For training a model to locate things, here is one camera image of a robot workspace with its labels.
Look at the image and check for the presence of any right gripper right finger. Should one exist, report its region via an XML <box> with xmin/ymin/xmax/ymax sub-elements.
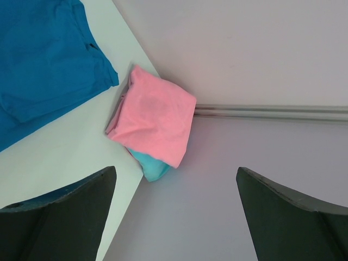
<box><xmin>236</xmin><ymin>167</ymin><xmax>347</xmax><ymax>260</ymax></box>

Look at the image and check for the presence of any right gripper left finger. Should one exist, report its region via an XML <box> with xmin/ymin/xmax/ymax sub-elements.
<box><xmin>1</xmin><ymin>166</ymin><xmax>116</xmax><ymax>260</ymax></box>

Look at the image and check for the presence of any light blue folded t shirt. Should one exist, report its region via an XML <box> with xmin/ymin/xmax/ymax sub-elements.
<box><xmin>127</xmin><ymin>148</ymin><xmax>171</xmax><ymax>182</ymax></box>

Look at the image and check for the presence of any pink folded t shirt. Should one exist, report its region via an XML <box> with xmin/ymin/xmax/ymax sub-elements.
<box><xmin>106</xmin><ymin>65</ymin><xmax>196</xmax><ymax>168</ymax></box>

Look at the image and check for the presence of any right aluminium corner post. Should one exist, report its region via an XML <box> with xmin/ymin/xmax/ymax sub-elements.
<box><xmin>194</xmin><ymin>104</ymin><xmax>347</xmax><ymax>122</ymax></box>

